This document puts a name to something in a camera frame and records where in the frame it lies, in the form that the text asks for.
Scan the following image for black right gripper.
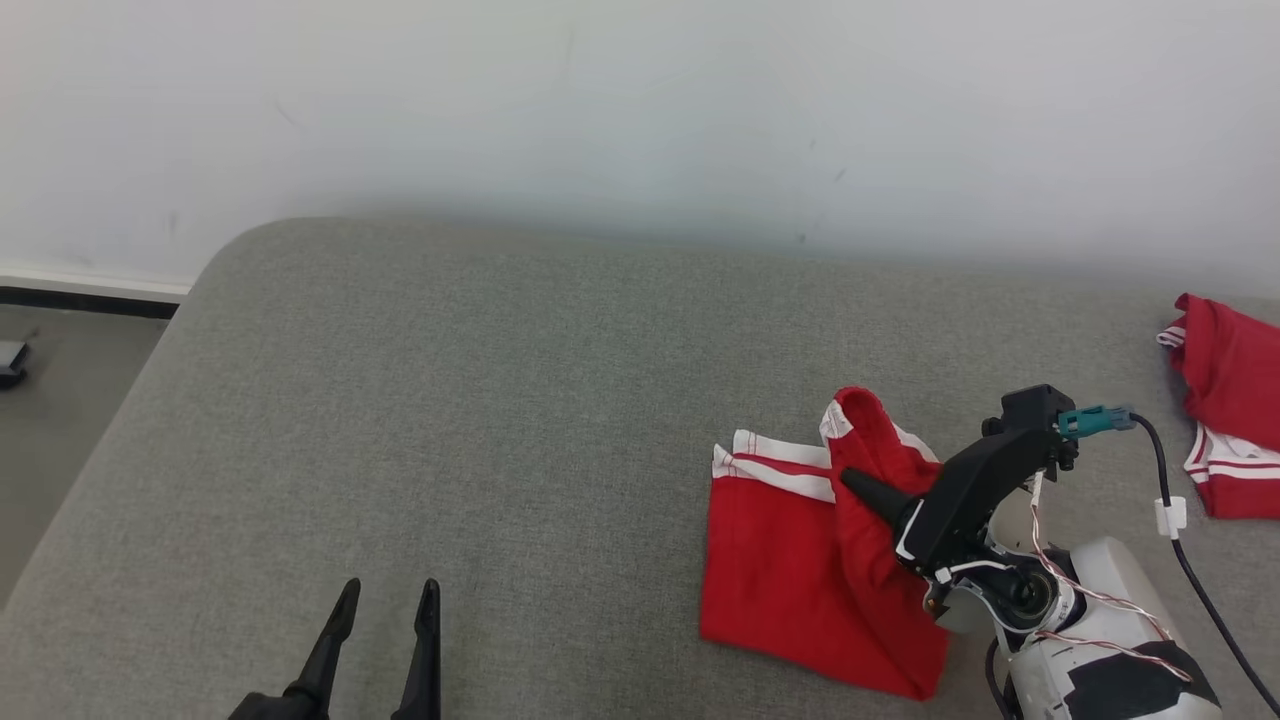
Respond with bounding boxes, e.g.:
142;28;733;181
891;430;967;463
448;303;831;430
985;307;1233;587
838;426;1055;588

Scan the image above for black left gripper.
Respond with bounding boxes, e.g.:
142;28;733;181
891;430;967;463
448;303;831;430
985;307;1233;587
228;577;442;720

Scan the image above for red shorts with white trim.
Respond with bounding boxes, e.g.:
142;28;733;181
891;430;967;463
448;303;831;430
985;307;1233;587
698;386;951;703

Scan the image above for red Bulls 23 jersey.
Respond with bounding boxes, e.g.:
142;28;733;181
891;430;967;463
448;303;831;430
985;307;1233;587
1157;292;1280;521

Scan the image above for red white twisted wire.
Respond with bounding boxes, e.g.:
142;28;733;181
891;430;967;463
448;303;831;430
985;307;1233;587
1028;470;1196;686

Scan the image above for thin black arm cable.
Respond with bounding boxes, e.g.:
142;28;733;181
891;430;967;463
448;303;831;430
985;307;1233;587
984;640;1021;720

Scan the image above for black white wall baseboard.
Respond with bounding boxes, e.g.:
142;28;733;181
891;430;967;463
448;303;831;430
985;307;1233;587
0;262;193;321

